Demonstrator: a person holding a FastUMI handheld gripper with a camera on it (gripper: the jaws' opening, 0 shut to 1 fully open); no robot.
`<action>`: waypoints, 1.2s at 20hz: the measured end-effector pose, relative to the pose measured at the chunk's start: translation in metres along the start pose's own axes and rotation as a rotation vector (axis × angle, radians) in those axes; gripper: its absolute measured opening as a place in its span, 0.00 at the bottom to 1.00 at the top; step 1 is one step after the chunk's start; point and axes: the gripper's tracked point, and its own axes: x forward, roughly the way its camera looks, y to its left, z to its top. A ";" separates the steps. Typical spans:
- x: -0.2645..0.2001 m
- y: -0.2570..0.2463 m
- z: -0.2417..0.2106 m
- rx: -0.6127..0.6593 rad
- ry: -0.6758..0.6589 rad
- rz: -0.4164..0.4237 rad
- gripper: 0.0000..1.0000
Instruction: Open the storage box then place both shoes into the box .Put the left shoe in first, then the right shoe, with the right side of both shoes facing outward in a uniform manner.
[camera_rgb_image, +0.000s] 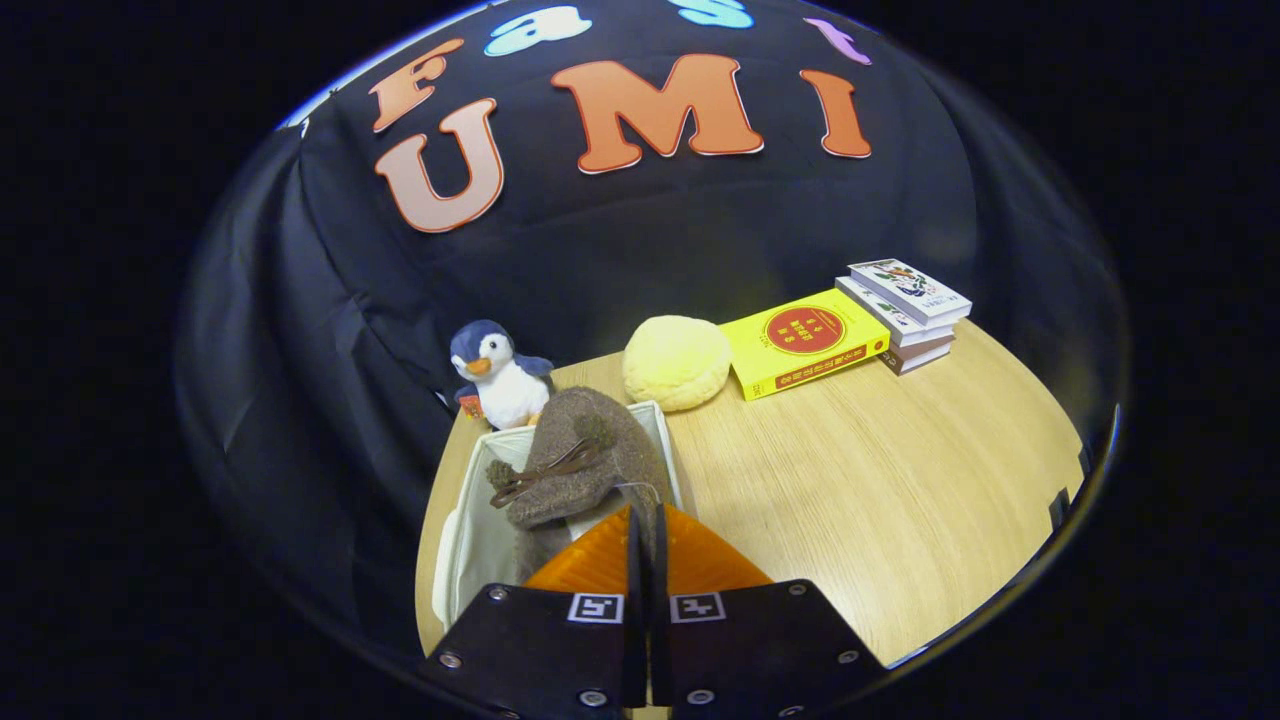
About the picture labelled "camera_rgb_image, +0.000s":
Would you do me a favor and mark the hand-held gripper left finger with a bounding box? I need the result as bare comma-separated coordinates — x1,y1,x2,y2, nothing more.
420,506,643,719

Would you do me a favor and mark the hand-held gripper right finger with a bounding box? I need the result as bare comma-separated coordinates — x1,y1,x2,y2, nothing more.
648,503,891,719

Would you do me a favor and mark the beige fabric storage box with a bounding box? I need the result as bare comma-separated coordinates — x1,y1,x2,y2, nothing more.
431,400,687,633

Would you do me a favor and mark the brown suede shoe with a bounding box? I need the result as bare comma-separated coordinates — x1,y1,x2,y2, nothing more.
486,386,674,587

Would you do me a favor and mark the penguin plush toy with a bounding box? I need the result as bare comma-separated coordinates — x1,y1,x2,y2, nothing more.
449,319,556,432

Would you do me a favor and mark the yellow round plush bun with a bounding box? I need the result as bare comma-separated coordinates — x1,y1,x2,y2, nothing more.
621,315,733,413

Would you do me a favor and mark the yellow book with red circle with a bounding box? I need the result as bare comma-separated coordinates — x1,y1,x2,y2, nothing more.
719,288,892,402

